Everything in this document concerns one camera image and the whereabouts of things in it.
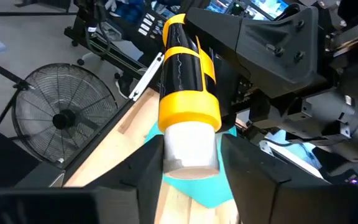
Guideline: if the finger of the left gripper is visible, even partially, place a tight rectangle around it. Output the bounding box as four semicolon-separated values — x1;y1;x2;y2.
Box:
211;55;260;131
185;6;329;99

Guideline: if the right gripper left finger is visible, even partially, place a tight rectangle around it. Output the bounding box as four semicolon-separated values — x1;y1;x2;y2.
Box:
85;135;165;224

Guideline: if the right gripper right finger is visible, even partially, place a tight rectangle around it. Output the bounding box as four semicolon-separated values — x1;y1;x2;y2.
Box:
221;134;291;224

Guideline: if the yellow paint bottle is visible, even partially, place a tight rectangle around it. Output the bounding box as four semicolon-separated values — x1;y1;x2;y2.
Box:
157;12;223;180

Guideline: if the teal plastic bin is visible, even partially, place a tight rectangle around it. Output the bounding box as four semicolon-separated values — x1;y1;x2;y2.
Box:
144;123;239;209

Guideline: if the black floor fan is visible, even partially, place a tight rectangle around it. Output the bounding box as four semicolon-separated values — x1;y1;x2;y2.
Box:
0;63;119;170

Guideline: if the black equipment cart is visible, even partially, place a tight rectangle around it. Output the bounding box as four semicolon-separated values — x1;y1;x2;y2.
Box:
63;0;186;82

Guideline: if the silver aluminium bracket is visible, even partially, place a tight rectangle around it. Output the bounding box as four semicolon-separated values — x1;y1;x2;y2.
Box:
128;52;165;102

